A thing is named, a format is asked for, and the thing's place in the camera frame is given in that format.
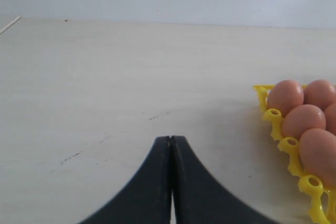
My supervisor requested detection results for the yellow plastic egg tray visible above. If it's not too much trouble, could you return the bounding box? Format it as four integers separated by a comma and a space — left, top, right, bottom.
253, 85, 335, 223

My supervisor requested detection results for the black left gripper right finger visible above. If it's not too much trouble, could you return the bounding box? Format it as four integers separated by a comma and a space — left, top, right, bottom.
171, 136, 273, 224

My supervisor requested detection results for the brown egg one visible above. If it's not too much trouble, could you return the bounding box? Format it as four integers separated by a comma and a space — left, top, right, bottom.
267, 79, 304, 118

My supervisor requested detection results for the brown egg five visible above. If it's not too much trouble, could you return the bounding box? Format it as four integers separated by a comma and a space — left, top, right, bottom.
281, 104, 326, 140

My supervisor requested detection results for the brown egg two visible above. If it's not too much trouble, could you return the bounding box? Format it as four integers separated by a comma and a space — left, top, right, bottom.
304, 79, 335, 111

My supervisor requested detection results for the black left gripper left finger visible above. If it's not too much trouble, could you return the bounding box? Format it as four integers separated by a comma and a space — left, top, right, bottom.
82, 136, 172, 224

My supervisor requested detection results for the brown egg ten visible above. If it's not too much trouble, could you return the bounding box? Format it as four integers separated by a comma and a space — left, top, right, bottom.
299, 129, 335, 188

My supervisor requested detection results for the brown egg six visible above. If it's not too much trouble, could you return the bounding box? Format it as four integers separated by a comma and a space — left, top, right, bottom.
324, 103, 336, 135

